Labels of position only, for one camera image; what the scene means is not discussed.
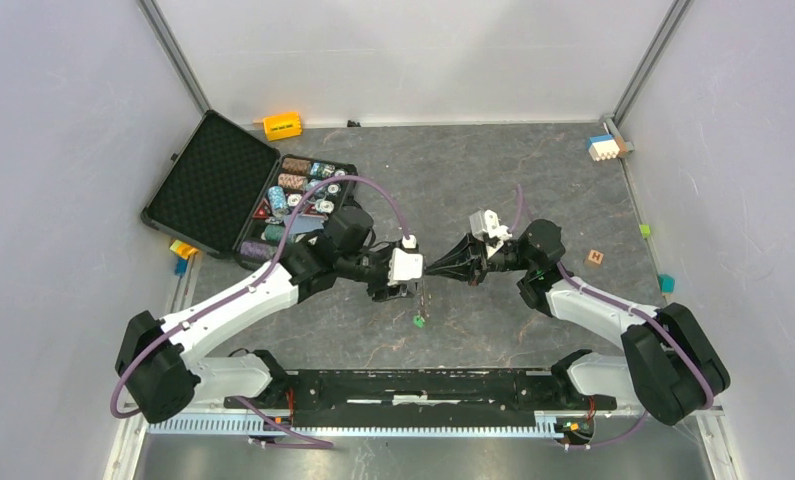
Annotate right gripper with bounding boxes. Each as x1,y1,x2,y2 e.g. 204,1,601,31
424,231,535,287

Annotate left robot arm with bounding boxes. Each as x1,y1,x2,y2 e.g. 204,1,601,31
110,207,424,424

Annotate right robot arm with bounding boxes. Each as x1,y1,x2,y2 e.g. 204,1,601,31
425,210,731,426

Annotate small wooden block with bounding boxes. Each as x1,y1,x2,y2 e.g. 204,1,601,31
584,249,605,268

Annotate blue white toy block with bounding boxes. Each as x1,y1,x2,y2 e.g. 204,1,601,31
587,134,621,161

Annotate yellow toy block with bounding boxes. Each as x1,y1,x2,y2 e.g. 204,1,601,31
262,112,303,142

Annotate black poker chip case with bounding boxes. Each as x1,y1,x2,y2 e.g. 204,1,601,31
141,110,358,269

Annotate small teal cube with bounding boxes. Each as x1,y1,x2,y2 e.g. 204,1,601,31
657,274,675,294

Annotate yellow blue blocks at left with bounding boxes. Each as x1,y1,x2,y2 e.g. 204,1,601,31
169,240,199,277

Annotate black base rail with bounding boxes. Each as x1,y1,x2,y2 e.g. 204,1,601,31
250,368,617,428

